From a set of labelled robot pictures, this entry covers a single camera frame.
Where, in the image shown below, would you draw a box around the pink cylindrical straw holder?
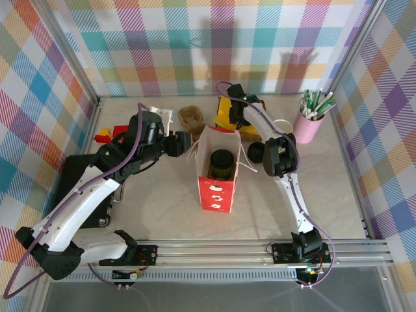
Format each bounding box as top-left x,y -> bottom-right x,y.
294,109 -> 325,144

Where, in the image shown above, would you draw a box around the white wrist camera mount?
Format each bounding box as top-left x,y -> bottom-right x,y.
149,106 -> 176,136

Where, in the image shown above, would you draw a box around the aluminium side rail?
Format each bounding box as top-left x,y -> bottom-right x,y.
331,92 -> 374,241

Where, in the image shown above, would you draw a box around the aluminium mounting rail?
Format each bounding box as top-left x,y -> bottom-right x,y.
35,239 -> 393,265

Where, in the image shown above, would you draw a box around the red yellow toy blocks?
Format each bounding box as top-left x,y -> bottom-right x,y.
94,124 -> 130,144

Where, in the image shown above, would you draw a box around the aluminium frame post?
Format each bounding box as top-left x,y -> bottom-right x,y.
34,0 -> 102,107
327,0 -> 389,96

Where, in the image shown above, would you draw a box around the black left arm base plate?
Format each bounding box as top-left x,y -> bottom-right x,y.
99,244 -> 159,268

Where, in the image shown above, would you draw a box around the black plastic lid stack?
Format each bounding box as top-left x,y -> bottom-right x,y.
246,141 -> 266,164

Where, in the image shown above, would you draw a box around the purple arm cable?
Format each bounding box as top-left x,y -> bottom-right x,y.
3,102 -> 153,299
216,81 -> 335,289

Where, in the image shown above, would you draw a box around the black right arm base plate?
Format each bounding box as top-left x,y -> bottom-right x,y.
271,242 -> 332,265

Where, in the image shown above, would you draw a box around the brown pulp cup carrier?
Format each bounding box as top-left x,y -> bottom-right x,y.
177,105 -> 205,143

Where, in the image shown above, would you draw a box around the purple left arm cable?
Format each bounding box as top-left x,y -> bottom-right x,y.
3,102 -> 153,299

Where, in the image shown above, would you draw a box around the small electronics connector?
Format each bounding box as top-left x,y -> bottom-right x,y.
112,268 -> 144,281
298,266 -> 325,278

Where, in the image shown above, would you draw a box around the red paper takeout bag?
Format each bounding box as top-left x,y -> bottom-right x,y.
187,125 -> 259,215

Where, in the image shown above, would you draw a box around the black plastic cup lid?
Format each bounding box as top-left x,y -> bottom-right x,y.
209,148 -> 236,170

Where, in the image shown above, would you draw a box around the slotted grey cable duct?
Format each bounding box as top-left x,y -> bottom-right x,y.
50,268 -> 326,283

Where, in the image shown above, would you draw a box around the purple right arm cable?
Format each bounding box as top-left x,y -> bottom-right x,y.
216,81 -> 335,289

